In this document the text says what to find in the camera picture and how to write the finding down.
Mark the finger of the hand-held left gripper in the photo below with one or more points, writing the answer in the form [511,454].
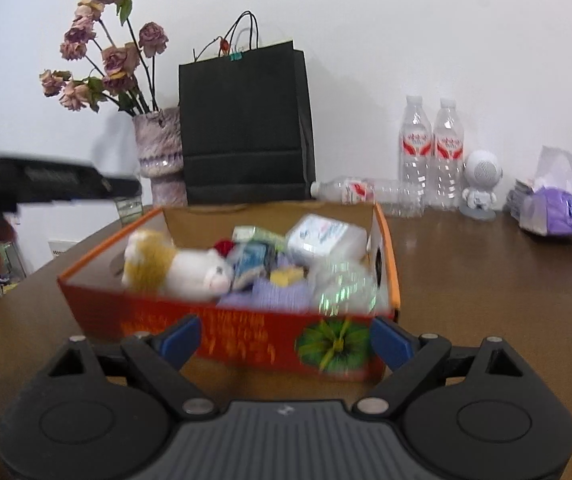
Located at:
[122,187]

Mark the clear glass cup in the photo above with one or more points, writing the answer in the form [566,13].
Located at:
[130,210]

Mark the red cardboard box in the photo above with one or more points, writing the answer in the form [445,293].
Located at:
[246,340]

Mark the green packet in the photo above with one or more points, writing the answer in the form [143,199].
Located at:
[258,235]

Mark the white wet wipes canister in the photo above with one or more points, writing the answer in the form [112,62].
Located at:
[323,237]

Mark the clear plastic bag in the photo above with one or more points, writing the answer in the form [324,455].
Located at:
[348,285]

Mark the black paper bag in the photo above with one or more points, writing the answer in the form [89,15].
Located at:
[246,130]

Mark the stack of dark packets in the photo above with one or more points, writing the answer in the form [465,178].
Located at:
[520,197]

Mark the white robot figure speaker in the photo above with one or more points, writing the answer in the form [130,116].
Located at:
[481,180]

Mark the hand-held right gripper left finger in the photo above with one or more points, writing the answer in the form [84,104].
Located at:
[182,342]

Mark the blue and yellow packet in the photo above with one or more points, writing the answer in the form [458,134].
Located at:
[252,262]

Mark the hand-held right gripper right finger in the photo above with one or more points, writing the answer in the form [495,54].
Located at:
[391,344]

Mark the purple tissue pack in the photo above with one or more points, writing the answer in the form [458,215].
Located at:
[556,205]

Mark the purple mottled vase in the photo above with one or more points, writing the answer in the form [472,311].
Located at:
[158,150]

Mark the white wall socket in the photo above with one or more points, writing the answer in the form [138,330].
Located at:
[63,248]

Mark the dried pink roses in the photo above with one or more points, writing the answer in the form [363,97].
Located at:
[106,55]

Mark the small yellow box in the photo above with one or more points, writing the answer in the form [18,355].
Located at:
[287,276]

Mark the white and yellow plush toy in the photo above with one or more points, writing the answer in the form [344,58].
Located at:
[176,265]

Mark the clear water bottle red label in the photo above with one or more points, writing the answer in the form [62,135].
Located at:
[448,152]
[366,192]
[416,150]

